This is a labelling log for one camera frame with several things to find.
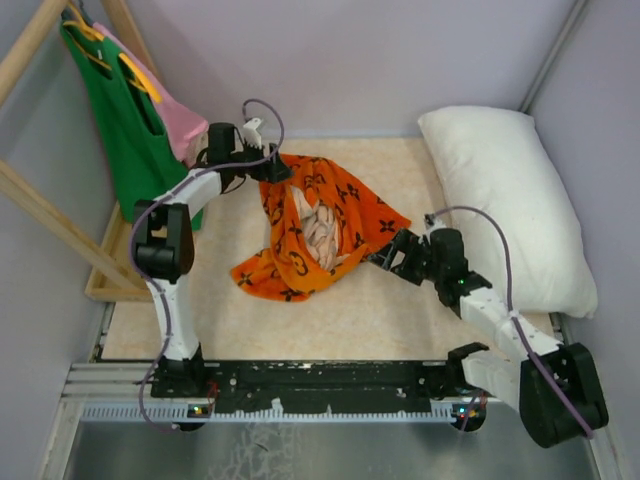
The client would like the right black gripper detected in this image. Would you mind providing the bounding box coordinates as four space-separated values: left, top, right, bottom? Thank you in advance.
368 227 444 286

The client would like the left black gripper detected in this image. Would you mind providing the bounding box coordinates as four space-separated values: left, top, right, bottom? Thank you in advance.
230 137 295 185

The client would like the orange patterned pillowcase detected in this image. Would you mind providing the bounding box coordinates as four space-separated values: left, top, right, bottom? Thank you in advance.
231 154 411 302

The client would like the green tank top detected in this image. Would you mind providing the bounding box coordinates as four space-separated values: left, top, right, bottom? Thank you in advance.
60 25 188 223

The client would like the white pillow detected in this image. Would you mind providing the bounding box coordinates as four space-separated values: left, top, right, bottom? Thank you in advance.
418 106 598 318

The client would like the yellow clothes hanger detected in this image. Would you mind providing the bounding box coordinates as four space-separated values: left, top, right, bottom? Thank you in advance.
62 1 162 103

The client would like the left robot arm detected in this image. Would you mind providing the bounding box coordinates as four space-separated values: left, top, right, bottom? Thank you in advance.
129 117 292 398

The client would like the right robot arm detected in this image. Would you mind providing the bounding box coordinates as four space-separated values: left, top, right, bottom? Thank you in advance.
369 227 609 448

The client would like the pink shirt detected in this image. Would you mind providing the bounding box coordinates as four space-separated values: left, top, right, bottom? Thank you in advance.
93 22 209 168

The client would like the wooden clothes rack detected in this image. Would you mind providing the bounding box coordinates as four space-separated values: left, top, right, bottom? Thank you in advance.
0 0 220 302

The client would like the teal clothes hanger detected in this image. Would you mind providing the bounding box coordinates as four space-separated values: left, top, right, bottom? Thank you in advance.
60 0 95 26

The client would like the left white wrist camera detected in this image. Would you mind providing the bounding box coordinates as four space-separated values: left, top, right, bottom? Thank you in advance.
240 117 265 150

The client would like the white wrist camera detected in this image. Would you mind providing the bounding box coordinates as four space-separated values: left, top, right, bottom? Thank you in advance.
424 213 443 228
240 117 265 150

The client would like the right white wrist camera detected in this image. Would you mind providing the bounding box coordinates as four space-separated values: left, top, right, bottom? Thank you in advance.
424 213 443 228

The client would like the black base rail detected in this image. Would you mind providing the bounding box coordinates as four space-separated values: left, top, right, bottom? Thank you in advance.
64 357 599 432

